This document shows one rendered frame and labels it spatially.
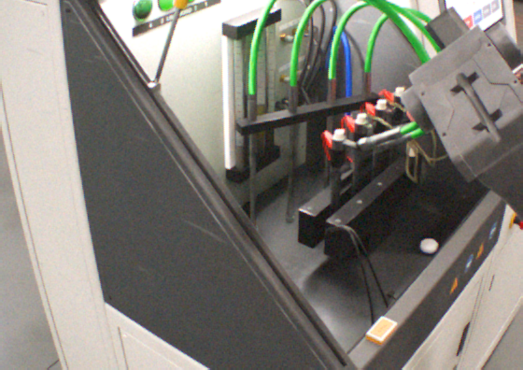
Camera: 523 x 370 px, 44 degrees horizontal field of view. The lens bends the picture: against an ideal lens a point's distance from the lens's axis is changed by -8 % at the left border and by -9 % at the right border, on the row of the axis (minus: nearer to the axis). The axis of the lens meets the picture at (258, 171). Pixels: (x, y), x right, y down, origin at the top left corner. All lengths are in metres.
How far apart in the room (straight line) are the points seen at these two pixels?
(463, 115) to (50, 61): 0.82
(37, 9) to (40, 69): 0.12
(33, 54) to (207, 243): 0.46
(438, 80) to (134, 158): 0.64
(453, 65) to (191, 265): 0.67
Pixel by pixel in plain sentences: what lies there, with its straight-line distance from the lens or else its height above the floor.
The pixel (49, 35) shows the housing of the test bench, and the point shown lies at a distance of 1.17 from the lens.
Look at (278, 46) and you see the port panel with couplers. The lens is 1.52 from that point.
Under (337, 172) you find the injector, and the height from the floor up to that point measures 1.06.
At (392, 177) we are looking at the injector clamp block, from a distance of 1.44.
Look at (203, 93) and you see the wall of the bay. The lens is 1.37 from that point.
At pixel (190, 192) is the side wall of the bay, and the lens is 1.02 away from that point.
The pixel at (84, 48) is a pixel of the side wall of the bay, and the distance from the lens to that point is 1.09.
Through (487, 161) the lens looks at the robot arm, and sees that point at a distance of 0.49.
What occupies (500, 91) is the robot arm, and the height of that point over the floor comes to 1.54.
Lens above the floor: 1.74
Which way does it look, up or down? 32 degrees down
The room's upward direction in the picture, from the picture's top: straight up
